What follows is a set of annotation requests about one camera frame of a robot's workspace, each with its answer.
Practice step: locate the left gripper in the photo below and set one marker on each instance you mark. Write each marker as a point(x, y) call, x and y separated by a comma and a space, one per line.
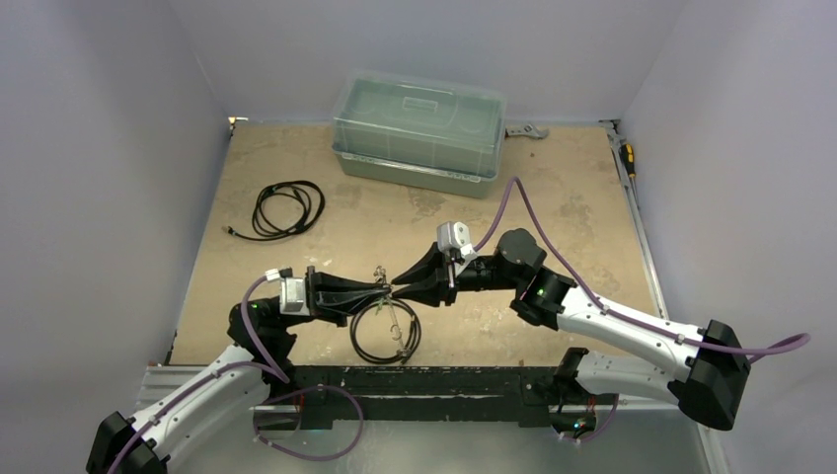
point(332, 297)

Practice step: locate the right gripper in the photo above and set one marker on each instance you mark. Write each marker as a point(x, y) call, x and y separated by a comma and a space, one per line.
point(447, 279)

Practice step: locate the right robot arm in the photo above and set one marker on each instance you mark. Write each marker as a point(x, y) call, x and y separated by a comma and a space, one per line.
point(700, 370)

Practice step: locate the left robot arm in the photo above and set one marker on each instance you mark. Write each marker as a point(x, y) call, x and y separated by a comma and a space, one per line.
point(252, 371)

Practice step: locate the silver adjustable wrench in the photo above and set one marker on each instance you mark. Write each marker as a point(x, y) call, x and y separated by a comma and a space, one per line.
point(527, 130)

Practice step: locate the yellow black screwdriver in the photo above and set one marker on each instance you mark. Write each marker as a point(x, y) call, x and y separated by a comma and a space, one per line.
point(627, 157)

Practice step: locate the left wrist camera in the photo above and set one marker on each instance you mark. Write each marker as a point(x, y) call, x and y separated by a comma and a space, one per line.
point(293, 291)

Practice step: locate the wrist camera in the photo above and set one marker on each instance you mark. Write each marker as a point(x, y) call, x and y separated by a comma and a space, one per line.
point(454, 240)
point(293, 291)

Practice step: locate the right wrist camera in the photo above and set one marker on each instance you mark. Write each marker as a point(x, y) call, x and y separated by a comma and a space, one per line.
point(454, 240)

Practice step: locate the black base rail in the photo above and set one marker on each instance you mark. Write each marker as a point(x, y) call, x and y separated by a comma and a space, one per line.
point(529, 396)

